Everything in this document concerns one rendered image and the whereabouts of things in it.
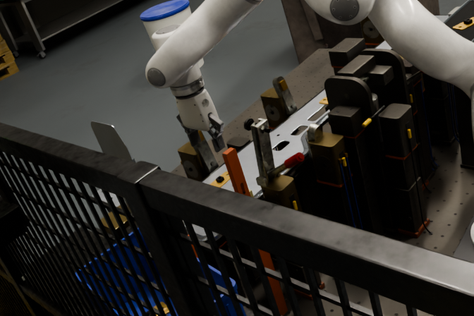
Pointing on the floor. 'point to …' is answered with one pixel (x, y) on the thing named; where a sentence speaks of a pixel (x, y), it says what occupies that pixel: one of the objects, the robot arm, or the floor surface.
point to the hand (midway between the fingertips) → (207, 143)
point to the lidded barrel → (166, 17)
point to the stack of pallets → (6, 61)
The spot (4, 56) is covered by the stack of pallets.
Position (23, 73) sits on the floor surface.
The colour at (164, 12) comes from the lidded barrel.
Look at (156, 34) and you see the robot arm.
